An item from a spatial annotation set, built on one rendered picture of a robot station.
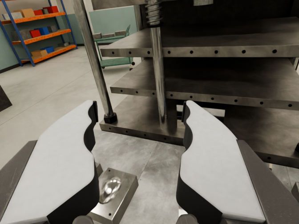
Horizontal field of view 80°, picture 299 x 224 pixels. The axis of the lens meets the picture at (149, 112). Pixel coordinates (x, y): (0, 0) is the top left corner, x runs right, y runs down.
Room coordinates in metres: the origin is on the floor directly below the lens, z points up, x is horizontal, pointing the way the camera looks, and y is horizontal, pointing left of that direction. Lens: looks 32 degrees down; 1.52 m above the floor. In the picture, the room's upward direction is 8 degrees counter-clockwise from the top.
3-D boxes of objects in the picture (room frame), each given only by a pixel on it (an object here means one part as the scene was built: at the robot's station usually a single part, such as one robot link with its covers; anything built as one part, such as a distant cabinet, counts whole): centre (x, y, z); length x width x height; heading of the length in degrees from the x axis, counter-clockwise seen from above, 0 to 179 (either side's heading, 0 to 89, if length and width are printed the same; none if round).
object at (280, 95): (1.22, -0.41, 1.02); 1.10 x 0.74 x 0.05; 63
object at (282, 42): (1.22, -0.41, 1.27); 1.10 x 0.74 x 0.05; 63
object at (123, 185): (0.47, 0.21, 0.84); 0.20 x 0.15 x 0.07; 153
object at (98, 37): (4.65, 0.68, 0.50); 0.98 x 0.55 x 1.01; 85
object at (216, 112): (1.08, -0.40, 0.87); 0.50 x 0.27 x 0.17; 153
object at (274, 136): (1.17, -0.39, 0.76); 1.30 x 0.84 x 0.06; 63
